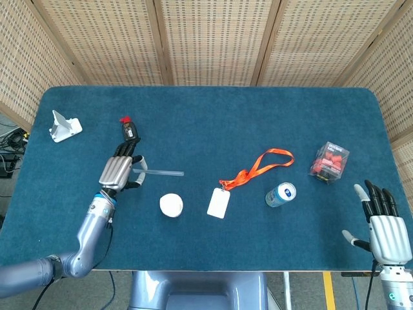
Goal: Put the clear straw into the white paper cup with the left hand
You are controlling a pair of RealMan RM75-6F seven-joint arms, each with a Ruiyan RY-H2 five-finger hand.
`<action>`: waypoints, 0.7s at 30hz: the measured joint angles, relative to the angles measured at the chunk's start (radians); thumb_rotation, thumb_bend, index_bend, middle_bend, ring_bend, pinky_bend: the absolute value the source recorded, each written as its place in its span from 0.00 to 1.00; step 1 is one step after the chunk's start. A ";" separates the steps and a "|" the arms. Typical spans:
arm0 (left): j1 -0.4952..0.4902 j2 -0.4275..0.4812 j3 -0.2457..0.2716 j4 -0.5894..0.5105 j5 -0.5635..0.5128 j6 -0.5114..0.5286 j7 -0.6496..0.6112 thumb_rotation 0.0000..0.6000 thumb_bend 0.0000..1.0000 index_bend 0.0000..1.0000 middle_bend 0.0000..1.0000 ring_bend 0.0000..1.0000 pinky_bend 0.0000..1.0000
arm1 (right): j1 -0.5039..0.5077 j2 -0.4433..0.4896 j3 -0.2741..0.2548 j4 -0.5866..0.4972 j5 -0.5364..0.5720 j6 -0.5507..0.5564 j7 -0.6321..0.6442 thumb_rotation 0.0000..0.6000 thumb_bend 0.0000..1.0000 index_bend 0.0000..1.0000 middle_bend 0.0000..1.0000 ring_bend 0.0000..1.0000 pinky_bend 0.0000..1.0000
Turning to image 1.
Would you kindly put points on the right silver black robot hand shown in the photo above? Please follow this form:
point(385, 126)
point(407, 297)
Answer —
point(387, 235)

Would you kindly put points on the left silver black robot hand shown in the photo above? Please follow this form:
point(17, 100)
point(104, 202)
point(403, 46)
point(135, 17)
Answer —
point(115, 171)

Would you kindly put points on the clear plastic tube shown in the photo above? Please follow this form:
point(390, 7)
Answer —
point(164, 173)

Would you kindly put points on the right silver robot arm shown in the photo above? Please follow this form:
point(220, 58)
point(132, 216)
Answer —
point(395, 287)

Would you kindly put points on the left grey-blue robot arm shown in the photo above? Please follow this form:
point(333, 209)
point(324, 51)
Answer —
point(87, 235)

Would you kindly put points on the white folding phone stand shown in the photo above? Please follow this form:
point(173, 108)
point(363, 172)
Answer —
point(63, 130)

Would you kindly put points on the clear box with red pieces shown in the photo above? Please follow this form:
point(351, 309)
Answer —
point(329, 163)

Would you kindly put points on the white badge card holder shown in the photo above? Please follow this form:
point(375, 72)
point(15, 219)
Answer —
point(218, 203)

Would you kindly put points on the white table leg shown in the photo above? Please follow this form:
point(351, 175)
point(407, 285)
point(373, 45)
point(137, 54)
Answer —
point(288, 290)

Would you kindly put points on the light blue drink can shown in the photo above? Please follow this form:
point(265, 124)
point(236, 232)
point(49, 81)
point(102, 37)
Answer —
point(279, 195)

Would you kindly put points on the woven bamboo screen panel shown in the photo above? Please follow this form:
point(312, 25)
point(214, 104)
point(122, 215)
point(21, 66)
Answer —
point(216, 38)
point(106, 38)
point(387, 71)
point(322, 38)
point(26, 64)

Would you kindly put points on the grey-blue robot torso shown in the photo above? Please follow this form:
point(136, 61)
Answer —
point(197, 290)

